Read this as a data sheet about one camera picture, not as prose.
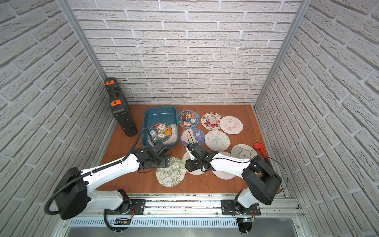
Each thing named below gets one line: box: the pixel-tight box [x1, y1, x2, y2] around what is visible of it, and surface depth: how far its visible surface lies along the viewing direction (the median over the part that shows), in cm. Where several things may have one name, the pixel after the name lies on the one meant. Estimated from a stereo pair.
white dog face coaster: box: [230, 143, 259, 160], surface depth 97 cm
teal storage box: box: [141, 106, 179, 149], surface depth 108 cm
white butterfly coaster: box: [204, 129, 231, 153], surface depth 102 cm
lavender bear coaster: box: [180, 127, 205, 148], surface depth 103 cm
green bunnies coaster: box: [155, 157, 187, 188], surface depth 87 cm
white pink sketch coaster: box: [219, 115, 244, 135], surface depth 109 cm
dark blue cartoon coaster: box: [149, 122, 173, 143], surface depth 105 cm
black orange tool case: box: [104, 77, 138, 138], surface depth 89 cm
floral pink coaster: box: [200, 112, 223, 131], surface depth 112 cm
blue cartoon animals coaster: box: [177, 110, 200, 129], surface depth 113 cm
